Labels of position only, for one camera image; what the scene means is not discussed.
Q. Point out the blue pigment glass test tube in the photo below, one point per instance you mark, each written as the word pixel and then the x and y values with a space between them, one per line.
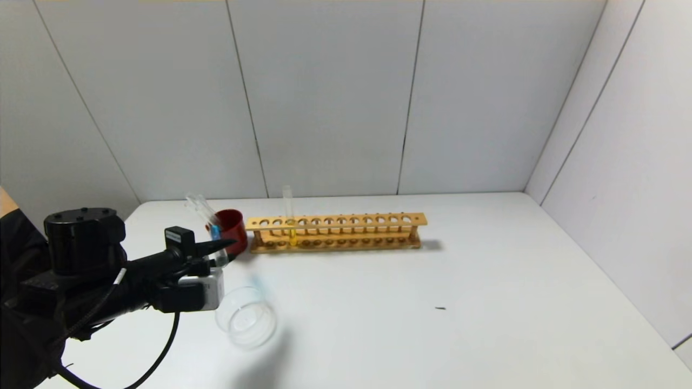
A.
pixel 216 232

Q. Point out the red plastic cup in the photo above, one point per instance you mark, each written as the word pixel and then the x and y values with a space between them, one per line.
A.
pixel 235 227

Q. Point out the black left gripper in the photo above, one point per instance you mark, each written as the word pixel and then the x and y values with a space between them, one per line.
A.
pixel 180 241

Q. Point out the empty clear glass test tube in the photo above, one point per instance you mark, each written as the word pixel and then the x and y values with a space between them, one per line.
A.
pixel 206 208
pixel 197 208

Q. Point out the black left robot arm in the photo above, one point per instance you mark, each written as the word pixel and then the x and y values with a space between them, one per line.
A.
pixel 81 243

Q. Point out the yellow pigment glass test tube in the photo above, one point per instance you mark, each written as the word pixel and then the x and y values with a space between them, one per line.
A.
pixel 292 236

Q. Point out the clear glass dish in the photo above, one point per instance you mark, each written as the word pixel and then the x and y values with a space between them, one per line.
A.
pixel 246 319

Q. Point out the wooden test tube rack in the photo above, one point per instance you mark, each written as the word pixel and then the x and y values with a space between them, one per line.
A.
pixel 335 221

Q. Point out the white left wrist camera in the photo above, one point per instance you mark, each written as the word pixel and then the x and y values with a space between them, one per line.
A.
pixel 211 289

